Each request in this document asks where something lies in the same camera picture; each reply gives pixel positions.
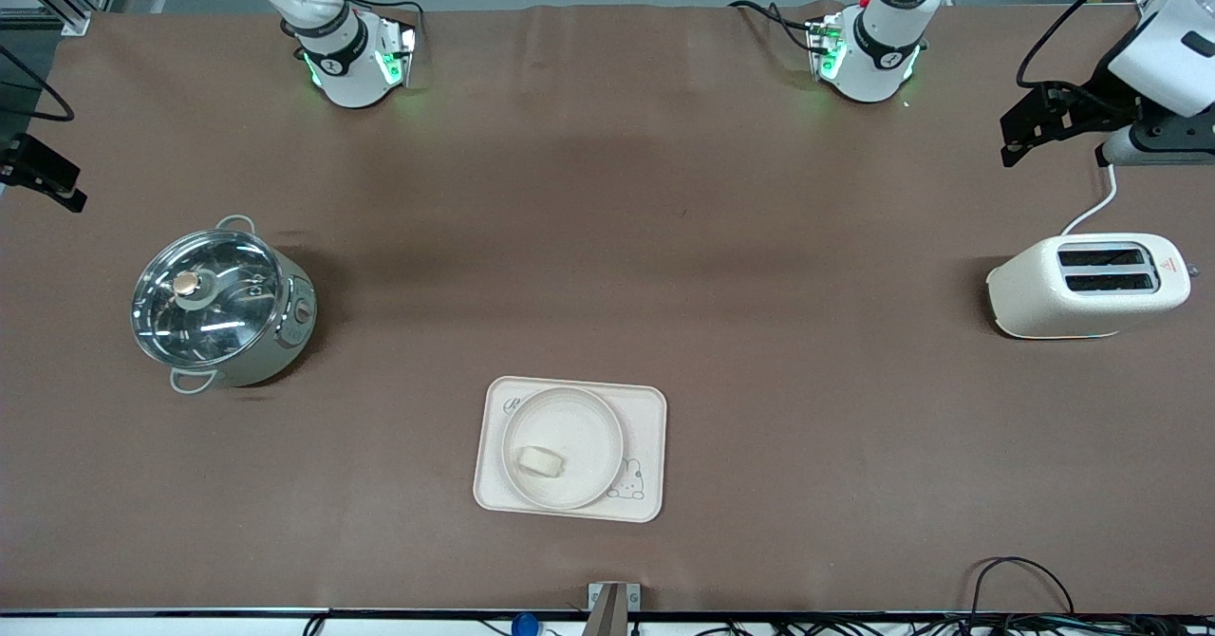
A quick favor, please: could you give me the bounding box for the glass pot lid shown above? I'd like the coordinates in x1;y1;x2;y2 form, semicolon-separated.
131;229;284;369

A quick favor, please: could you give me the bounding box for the white two-slot toaster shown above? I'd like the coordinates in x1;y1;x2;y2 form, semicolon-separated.
985;233;1202;340

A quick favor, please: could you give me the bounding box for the cream round plate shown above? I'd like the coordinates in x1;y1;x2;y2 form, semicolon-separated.
501;386;626;511

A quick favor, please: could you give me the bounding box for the cream rabbit print tray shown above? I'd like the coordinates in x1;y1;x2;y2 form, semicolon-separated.
473;376;668;523

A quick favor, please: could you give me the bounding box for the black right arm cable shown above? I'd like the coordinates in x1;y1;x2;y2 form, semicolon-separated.
0;43;75;122

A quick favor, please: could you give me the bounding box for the black looped cable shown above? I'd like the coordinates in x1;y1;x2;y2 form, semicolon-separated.
968;556;1076;636

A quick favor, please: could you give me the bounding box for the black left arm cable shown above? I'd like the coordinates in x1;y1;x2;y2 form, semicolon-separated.
1016;0;1154;88

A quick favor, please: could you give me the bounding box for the steel pot with glass lid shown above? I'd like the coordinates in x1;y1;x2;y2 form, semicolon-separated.
131;215;317;395

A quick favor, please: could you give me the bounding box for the metal base connector box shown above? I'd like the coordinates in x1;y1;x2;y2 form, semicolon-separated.
807;14;848;82
375;21;419;88

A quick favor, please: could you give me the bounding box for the metal camera bracket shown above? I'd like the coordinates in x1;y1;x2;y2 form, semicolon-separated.
587;582;643;636

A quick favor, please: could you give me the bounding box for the black base cable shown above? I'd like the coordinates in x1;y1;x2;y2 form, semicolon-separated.
337;0;425;25
729;0;819;53

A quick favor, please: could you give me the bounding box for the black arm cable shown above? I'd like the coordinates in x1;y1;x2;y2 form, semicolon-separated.
1016;0;1154;88
0;43;75;122

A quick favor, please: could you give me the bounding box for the white toaster power cord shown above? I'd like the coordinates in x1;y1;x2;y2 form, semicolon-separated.
1061;163;1119;236

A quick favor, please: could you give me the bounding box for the small white bun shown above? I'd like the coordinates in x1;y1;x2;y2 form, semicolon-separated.
515;445;567;477

